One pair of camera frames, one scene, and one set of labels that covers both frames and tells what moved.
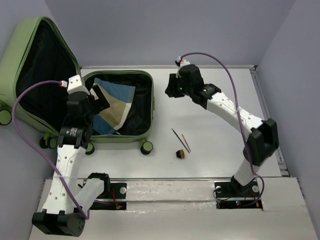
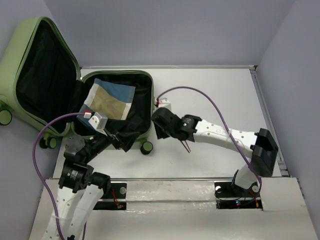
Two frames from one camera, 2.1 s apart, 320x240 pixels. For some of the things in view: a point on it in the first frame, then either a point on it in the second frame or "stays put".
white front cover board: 185,210 stays put
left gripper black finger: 102,103 → 124,140
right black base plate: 225,190 stays put
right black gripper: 171,90 → 161,134
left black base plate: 117,190 stays put
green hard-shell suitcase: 33,50 stays put
